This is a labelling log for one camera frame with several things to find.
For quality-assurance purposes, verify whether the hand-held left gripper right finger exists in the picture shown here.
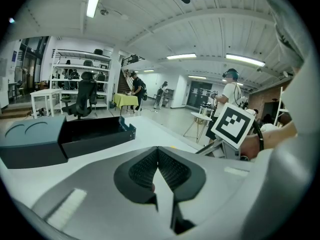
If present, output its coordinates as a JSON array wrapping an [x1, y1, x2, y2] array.
[[158, 145, 254, 237]]

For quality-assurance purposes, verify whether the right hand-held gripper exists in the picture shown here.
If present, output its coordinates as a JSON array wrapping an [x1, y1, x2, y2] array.
[[194, 102, 256, 162]]

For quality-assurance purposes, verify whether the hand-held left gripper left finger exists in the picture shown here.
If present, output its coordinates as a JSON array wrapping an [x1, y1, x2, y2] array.
[[31, 145, 174, 240]]

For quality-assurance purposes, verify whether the dark blue drawer container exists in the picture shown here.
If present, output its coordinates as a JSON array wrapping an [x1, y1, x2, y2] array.
[[0, 115, 138, 170]]

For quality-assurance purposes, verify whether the person's right forearm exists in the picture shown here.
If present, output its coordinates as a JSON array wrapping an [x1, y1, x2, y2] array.
[[259, 120, 300, 151]]

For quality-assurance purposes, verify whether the person's right hand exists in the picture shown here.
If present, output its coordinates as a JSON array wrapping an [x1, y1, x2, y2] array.
[[239, 133, 262, 160]]

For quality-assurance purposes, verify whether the round white side table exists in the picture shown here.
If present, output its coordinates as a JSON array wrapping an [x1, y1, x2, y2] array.
[[183, 111, 213, 144]]

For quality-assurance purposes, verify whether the dark double door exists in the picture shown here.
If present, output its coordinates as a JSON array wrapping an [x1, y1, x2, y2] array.
[[186, 80, 214, 108]]

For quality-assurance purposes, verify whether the black office chair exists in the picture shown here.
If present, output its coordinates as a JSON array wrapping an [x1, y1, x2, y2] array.
[[60, 71, 99, 120]]

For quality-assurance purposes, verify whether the table with yellow cloth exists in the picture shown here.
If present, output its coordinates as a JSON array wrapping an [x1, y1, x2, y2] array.
[[112, 92, 139, 115]]

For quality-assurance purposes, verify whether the wooden staircase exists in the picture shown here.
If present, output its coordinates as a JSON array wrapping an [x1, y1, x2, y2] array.
[[117, 67, 135, 95]]

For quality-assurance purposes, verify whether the white square table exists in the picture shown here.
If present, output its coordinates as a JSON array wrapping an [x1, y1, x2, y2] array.
[[29, 88, 63, 119]]

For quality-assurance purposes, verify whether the person's grey shirt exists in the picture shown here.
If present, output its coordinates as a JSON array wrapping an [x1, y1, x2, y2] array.
[[261, 0, 308, 69]]

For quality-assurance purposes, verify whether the white metal shelf rack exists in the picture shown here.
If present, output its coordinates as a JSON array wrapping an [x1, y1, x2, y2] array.
[[49, 48, 113, 111]]

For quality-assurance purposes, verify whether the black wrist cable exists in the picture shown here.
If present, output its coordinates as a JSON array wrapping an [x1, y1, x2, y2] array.
[[251, 120, 265, 151]]

